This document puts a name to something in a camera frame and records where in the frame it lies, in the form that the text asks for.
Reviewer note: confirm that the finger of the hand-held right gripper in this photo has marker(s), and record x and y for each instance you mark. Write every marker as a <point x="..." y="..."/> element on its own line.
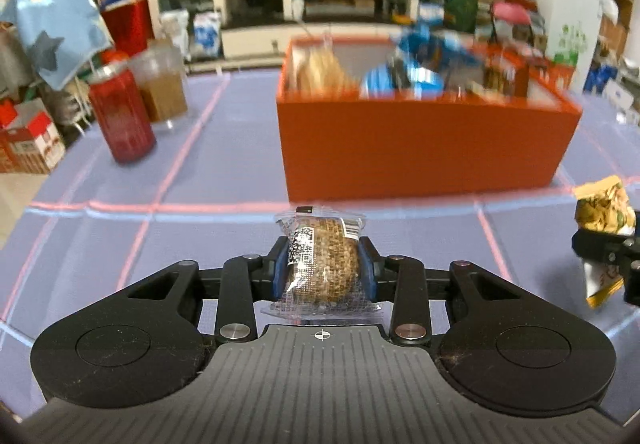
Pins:
<point x="600" y="246"/>

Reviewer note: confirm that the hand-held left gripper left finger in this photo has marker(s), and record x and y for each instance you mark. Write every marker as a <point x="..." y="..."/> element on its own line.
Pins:
<point x="281" y="274"/>

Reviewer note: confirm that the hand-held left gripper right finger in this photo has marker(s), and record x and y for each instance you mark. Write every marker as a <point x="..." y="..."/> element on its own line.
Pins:
<point x="369" y="274"/>

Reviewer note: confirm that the yellow green snack packet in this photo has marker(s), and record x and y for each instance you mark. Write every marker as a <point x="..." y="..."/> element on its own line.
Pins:
<point x="600" y="209"/>

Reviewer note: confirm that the brown cake clear packet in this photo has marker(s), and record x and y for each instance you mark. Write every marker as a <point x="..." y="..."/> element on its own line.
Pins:
<point x="320" y="264"/>

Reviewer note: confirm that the orange cardboard box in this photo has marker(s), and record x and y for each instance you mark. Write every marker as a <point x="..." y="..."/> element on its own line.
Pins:
<point x="410" y="148"/>

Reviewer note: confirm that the brown red snack packet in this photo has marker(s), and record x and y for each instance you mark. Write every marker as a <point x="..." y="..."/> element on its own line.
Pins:
<point x="495" y="76"/>

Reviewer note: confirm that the snacks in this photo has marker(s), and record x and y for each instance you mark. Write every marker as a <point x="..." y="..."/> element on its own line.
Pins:
<point x="320" y="68"/>

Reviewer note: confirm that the blue silver snack packet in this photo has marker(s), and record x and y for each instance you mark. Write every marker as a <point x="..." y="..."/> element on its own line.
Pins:
<point x="435" y="43"/>

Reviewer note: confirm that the blue checked tablecloth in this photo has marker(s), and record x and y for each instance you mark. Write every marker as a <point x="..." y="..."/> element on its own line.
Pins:
<point x="200" y="163"/>

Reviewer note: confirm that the red drink can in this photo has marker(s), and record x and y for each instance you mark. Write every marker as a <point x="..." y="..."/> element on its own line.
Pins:
<point x="122" y="118"/>

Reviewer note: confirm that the white chest freezer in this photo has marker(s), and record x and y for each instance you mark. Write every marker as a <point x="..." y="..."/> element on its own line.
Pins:
<point x="565" y="23"/>

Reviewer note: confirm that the clear plastic cup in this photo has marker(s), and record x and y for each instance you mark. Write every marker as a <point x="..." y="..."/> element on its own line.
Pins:
<point x="160" y="83"/>

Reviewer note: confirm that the glass tv stand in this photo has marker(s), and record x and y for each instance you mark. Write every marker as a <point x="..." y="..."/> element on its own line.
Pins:
<point x="300" y="31"/>

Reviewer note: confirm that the red folding chair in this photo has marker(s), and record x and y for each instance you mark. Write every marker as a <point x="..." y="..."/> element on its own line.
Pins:
<point x="510" y="14"/>

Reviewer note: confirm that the blue white milk bag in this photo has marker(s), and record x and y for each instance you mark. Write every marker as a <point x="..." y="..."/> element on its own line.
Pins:
<point x="207" y="31"/>

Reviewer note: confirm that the dark green bag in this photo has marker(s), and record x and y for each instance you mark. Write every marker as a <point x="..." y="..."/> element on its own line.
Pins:
<point x="462" y="11"/>

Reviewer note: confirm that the red white carton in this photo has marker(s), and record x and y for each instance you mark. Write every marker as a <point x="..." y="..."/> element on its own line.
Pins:
<point x="30" y="138"/>

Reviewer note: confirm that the red shiny bag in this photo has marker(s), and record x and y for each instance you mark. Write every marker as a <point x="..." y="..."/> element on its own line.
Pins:
<point x="127" y="21"/>

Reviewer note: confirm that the blue shark cloth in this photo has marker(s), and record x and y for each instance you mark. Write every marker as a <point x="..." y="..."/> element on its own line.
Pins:
<point x="55" y="38"/>

